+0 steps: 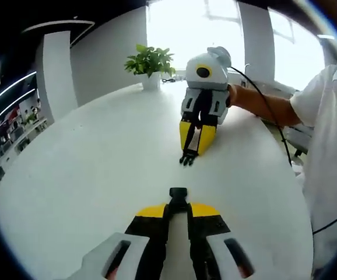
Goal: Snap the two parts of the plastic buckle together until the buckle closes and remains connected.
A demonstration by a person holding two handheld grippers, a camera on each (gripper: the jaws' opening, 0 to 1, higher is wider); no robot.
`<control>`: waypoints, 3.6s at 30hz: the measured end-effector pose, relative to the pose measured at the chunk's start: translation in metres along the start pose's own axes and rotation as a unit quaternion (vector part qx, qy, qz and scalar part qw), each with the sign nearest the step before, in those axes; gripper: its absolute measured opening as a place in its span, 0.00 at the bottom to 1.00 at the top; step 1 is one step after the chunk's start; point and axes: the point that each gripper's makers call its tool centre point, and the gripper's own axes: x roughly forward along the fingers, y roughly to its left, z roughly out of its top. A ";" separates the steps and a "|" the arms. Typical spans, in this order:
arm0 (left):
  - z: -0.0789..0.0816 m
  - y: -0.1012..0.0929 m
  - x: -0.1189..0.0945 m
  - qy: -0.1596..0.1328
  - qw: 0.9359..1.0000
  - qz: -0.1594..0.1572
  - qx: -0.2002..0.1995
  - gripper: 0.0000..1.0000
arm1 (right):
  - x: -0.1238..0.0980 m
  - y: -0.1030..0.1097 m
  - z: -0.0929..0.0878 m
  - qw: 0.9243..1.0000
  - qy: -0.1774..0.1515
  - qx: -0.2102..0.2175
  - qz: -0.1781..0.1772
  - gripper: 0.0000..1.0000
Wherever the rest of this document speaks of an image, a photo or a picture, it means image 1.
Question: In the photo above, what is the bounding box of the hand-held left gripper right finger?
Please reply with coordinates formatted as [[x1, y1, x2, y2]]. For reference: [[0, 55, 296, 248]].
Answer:
[[186, 201, 275, 280]]

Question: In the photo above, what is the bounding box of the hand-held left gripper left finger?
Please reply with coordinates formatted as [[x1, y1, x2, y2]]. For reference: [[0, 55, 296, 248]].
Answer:
[[69, 202, 170, 280]]

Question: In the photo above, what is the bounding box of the black pronged plastic buckle part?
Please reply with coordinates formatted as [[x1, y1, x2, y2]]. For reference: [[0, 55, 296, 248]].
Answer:
[[179, 149, 198, 167]]

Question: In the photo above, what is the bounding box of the black socket plastic buckle part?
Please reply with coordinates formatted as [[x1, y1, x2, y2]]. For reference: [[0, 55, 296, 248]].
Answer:
[[168, 187, 192, 217]]

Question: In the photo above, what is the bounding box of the green potted plant white pot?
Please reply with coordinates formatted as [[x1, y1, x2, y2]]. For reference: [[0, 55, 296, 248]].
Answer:
[[124, 44, 177, 91]]

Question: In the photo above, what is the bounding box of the grey office chair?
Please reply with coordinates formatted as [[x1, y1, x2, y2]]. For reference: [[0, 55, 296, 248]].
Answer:
[[284, 124, 315, 159]]

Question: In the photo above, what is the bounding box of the black cable on table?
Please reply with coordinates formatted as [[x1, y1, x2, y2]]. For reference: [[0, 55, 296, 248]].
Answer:
[[160, 75, 181, 85]]

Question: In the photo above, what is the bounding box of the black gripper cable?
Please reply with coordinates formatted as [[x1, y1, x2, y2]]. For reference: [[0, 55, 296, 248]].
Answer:
[[230, 65, 293, 167]]

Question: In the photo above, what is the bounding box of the black chest device cable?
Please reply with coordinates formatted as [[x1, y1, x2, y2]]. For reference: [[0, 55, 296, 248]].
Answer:
[[312, 202, 337, 235]]

